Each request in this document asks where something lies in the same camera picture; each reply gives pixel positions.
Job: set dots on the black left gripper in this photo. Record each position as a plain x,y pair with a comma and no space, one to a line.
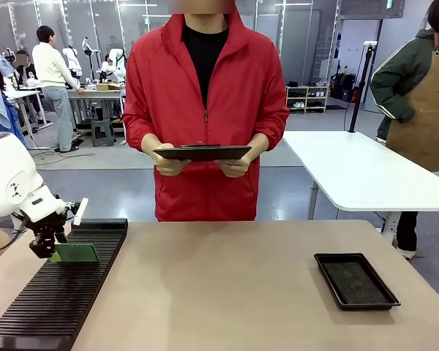
45,231

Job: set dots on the green PCB board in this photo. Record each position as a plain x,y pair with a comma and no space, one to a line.
77,253

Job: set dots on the black clipboard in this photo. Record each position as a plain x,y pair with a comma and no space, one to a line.
205,153

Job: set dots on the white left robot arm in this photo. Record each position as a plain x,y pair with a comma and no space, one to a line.
3,179

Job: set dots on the left forearm in red sleeve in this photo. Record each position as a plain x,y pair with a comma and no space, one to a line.
274,124

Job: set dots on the right forearm in red sleeve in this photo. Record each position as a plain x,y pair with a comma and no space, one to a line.
135,131

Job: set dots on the black slotted PCB rack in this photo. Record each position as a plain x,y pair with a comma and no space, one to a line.
58,289

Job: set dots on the person's right hand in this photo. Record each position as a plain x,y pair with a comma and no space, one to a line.
168,167

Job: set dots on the person's left hand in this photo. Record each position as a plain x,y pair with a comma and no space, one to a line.
238,168

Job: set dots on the grey plastic step stool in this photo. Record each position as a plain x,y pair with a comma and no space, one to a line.
103,132

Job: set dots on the white background desk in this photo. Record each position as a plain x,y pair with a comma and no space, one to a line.
22,96

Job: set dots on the grey background workbench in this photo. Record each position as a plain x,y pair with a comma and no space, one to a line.
95,93

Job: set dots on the flat cardboard box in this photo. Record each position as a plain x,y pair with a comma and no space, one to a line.
109,86

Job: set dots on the man in white sweater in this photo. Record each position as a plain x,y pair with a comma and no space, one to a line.
53,73

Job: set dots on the seated person in dark top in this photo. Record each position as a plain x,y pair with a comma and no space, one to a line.
26,75

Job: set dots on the small white background robot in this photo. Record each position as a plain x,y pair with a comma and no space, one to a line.
73,60

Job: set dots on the person in red jacket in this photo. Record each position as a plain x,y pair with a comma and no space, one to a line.
205,91

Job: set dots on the wooden shoe rack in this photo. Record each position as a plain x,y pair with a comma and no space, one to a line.
307,98

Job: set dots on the black plastic tray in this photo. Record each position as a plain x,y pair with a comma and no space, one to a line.
355,281

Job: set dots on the white rounded side table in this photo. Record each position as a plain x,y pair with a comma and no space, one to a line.
358,172

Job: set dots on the black pole with white top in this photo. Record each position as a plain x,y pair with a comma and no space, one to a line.
360,87

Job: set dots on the person in brown apron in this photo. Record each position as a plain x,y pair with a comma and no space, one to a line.
420,91

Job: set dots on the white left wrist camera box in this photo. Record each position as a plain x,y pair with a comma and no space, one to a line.
81,211

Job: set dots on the black bags by wall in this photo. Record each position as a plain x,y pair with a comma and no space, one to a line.
344,87

